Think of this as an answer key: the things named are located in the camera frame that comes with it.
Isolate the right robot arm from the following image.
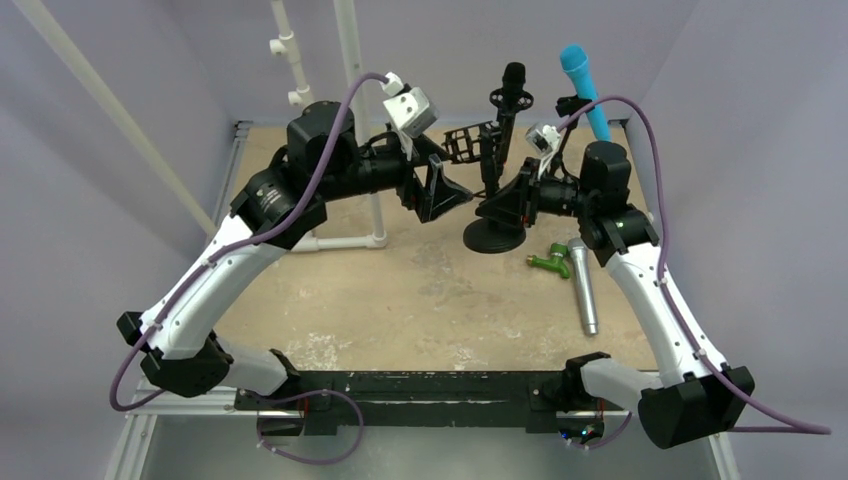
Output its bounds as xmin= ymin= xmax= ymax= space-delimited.
xmin=475 ymin=141 xmax=755 ymax=449

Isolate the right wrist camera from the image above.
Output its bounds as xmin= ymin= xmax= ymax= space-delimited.
xmin=525 ymin=123 xmax=563 ymax=179

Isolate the silver grey microphone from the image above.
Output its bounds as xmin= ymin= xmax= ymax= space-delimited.
xmin=567 ymin=238 xmax=599 ymax=337

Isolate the black clip round-base stand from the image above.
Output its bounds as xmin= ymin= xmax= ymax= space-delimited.
xmin=552 ymin=95 xmax=590 ymax=173

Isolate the black microphone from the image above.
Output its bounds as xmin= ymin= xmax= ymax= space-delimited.
xmin=498 ymin=62 xmax=526 ymax=167

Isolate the blue microphone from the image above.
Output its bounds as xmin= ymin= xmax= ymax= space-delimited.
xmin=559 ymin=44 xmax=612 ymax=141

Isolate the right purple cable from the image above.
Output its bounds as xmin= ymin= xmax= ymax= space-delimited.
xmin=556 ymin=94 xmax=832 ymax=437

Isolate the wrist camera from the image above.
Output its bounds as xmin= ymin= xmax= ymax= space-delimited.
xmin=382 ymin=72 xmax=439 ymax=138
xmin=525 ymin=123 xmax=563 ymax=179

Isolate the green tap faucet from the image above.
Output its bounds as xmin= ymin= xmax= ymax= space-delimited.
xmin=526 ymin=242 xmax=571 ymax=279

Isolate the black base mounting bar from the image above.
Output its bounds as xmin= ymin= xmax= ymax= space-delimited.
xmin=235 ymin=371 xmax=617 ymax=443

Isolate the aluminium rail frame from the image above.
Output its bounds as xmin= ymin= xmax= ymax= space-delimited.
xmin=104 ymin=119 xmax=740 ymax=480

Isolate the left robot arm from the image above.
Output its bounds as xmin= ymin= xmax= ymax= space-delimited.
xmin=117 ymin=101 xmax=473 ymax=409

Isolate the black tripod mic stand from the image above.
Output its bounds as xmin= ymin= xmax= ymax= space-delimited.
xmin=489 ymin=88 xmax=534 ymax=169

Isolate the black shock-mount round-base stand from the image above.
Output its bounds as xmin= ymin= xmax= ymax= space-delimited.
xmin=443 ymin=121 xmax=526 ymax=254

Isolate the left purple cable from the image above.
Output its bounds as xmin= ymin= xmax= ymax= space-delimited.
xmin=109 ymin=71 xmax=392 ymax=413

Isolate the white PVC pipe frame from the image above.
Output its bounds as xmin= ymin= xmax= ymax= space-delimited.
xmin=11 ymin=0 xmax=389 ymax=254

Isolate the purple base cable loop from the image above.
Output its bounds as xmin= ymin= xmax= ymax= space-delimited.
xmin=256 ymin=387 xmax=365 ymax=466

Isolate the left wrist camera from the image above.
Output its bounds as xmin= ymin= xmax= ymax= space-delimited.
xmin=382 ymin=72 xmax=439 ymax=138

